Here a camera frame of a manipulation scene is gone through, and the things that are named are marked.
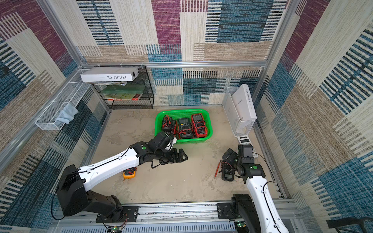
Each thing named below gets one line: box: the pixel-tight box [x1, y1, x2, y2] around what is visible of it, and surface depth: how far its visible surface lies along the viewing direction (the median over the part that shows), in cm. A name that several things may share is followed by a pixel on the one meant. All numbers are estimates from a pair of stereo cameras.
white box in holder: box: [224, 83, 258, 133], surface depth 98 cm
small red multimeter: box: [191, 113, 208, 138], surface depth 98 cm
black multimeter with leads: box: [162, 114, 173, 133], surface depth 98 cm
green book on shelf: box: [100, 84, 146, 101], surface depth 101 cm
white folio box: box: [80, 66, 140, 83], surface depth 81 cm
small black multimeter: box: [221, 163, 235, 182], surface depth 85 cm
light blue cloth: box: [54, 102, 79, 126], surface depth 70 cm
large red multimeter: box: [171, 119, 177, 137], surface depth 101 cm
